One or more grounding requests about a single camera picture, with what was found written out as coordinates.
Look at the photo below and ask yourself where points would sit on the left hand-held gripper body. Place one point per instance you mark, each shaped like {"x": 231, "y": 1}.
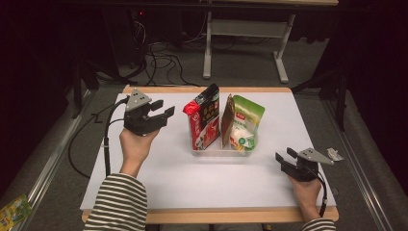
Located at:
{"x": 141, "y": 122}

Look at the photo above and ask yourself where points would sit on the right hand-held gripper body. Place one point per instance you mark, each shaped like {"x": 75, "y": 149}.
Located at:
{"x": 304, "y": 168}

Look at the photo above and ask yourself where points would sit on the red hotpot seasoning packet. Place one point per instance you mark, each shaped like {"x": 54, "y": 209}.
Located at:
{"x": 205, "y": 125}

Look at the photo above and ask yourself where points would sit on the white and green starch pouch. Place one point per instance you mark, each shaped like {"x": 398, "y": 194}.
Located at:
{"x": 248, "y": 122}

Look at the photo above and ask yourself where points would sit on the brown sauce pouch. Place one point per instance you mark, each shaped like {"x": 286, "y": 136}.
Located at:
{"x": 227, "y": 122}

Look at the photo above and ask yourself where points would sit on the clear plastic container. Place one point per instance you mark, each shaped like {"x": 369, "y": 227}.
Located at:
{"x": 218, "y": 151}

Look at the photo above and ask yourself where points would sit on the person's right hand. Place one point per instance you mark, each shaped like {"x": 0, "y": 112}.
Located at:
{"x": 309, "y": 195}

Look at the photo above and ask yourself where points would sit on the person's left hand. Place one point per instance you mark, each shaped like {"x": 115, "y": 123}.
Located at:
{"x": 134, "y": 150}

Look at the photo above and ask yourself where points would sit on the crumpled white paper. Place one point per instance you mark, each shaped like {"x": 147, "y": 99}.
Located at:
{"x": 335, "y": 154}

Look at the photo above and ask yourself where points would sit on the black stand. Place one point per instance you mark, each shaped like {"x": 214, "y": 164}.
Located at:
{"x": 85, "y": 83}
{"x": 336, "y": 86}

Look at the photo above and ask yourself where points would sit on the white-legged desk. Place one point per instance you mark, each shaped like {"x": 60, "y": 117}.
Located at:
{"x": 247, "y": 29}

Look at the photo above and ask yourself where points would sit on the green and yellow packet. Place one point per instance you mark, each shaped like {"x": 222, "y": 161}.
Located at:
{"x": 14, "y": 211}

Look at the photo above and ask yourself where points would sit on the aluminium floor rail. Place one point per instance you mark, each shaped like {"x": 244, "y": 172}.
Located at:
{"x": 362, "y": 179}
{"x": 48, "y": 166}

